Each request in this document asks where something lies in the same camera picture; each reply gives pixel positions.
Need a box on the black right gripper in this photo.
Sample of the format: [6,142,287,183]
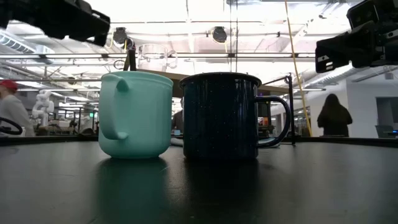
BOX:
[315,21,398,74]

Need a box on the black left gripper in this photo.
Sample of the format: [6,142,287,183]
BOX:
[0,0,111,47]

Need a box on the small clear glass mug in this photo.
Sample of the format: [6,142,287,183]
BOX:
[137,43,178,73]

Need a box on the teal mug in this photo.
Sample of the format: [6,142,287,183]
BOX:
[98,70,174,160]

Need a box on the dark speckled enamel mug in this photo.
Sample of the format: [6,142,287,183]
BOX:
[179,72,292,161]

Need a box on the black round ceiling fixture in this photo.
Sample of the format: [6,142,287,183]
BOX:
[111,27,129,45]
[211,26,228,44]

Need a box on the person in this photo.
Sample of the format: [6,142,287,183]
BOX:
[317,93,353,138]
[0,79,35,138]
[172,98,185,131]

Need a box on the white robot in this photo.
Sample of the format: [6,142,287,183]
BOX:
[32,89,55,128]

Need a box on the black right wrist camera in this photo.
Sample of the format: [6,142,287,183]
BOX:
[346,0,383,30]

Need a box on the yellow cable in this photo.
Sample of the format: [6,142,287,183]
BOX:
[284,0,313,138]

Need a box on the black frame post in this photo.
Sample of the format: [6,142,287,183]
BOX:
[123,40,137,72]

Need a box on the black cable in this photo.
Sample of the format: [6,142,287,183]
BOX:
[0,116,24,136]

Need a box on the black table frame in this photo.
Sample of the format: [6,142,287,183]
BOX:
[0,134,398,149]

